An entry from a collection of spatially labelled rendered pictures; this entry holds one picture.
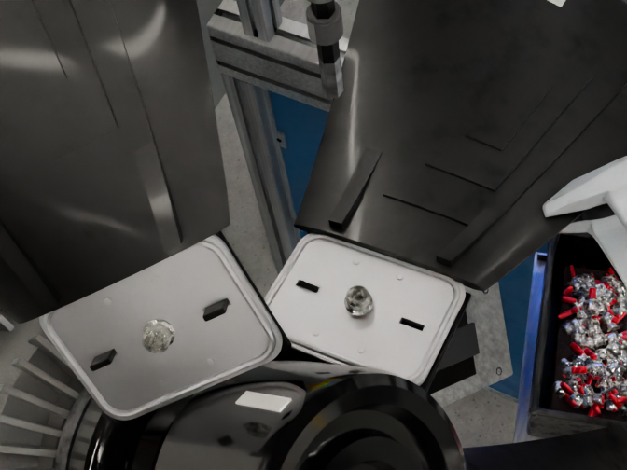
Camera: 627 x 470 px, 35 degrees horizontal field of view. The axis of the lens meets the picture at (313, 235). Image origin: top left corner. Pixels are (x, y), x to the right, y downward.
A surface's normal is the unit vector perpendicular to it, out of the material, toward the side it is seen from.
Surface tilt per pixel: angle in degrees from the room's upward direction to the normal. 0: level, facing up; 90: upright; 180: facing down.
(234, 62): 90
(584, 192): 27
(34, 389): 45
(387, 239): 7
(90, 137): 49
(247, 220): 0
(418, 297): 9
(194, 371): 54
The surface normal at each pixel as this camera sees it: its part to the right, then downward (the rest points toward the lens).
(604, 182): -0.40, -0.28
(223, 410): -0.55, -0.72
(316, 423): 0.72, 0.19
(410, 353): -0.14, -0.58
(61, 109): 0.04, 0.35
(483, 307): 0.62, -0.03
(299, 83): -0.44, 0.81
